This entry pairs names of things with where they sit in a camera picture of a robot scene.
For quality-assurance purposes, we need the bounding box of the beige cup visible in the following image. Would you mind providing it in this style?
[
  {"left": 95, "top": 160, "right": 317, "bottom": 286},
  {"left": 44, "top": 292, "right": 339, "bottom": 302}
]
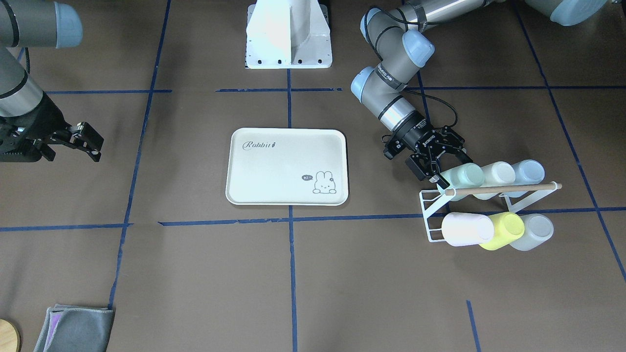
[{"left": 480, "top": 161, "right": 516, "bottom": 189}]

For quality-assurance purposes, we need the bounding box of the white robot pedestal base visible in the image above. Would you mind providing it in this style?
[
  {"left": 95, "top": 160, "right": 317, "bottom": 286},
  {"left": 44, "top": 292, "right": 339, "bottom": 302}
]
[{"left": 245, "top": 0, "right": 333, "bottom": 69}]

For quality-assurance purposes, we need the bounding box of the folded grey cloth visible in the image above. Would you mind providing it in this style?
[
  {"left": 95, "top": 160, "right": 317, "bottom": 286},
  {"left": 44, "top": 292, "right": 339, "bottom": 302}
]
[{"left": 34, "top": 304, "right": 115, "bottom": 352}]

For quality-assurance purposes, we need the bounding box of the blue cup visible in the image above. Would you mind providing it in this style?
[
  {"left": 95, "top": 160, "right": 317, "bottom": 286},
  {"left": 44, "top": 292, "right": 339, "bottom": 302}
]
[{"left": 511, "top": 159, "right": 545, "bottom": 186}]

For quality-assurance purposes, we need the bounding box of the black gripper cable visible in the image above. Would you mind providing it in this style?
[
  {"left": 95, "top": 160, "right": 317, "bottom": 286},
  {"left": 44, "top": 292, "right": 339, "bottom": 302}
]
[{"left": 372, "top": 5, "right": 459, "bottom": 129}]

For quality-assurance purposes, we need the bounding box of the grey cup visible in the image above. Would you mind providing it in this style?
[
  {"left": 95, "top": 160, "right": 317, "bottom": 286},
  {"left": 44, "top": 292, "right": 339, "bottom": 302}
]
[{"left": 510, "top": 214, "right": 555, "bottom": 251}]

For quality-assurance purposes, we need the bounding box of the cream rabbit tray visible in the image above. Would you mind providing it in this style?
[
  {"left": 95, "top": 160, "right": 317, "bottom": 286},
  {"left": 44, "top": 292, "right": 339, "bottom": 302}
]
[{"left": 225, "top": 128, "right": 349, "bottom": 206}]

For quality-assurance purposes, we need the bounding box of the green cup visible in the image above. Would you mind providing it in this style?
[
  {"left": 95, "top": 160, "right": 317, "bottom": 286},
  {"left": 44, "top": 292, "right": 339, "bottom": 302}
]
[{"left": 441, "top": 163, "right": 485, "bottom": 189}]

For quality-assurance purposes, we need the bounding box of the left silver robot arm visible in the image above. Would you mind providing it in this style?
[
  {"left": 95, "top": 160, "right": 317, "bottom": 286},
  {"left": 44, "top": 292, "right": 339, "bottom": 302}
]
[{"left": 351, "top": 0, "right": 490, "bottom": 189}]

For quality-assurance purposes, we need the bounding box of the white wire cup rack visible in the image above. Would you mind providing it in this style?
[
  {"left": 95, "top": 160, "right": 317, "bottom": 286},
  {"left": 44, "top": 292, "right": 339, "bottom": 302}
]
[{"left": 419, "top": 182, "right": 562, "bottom": 242}]

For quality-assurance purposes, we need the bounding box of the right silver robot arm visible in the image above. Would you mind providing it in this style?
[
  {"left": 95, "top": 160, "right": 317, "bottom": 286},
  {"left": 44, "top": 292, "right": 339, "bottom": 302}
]
[{"left": 0, "top": 0, "right": 104, "bottom": 163}]

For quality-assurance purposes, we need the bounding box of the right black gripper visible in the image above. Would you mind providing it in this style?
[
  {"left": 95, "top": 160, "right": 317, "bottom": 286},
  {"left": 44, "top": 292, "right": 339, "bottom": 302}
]
[{"left": 0, "top": 93, "right": 104, "bottom": 162}]

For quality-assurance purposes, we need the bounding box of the yellow cup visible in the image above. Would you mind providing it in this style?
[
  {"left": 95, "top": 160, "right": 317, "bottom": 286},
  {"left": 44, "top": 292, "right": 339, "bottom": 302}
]
[{"left": 479, "top": 212, "right": 525, "bottom": 250}]

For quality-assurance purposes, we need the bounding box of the wooden mug tree stand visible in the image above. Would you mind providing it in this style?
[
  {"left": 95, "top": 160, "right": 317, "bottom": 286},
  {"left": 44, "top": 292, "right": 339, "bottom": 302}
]
[{"left": 0, "top": 319, "right": 22, "bottom": 352}]

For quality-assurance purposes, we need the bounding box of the pink cup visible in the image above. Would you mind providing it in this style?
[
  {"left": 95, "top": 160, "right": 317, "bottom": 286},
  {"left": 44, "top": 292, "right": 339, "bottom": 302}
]
[{"left": 441, "top": 212, "right": 494, "bottom": 246}]

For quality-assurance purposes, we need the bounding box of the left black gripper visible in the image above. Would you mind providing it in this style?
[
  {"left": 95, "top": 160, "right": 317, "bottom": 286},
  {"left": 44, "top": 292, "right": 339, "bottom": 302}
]
[{"left": 383, "top": 111, "right": 474, "bottom": 189}]

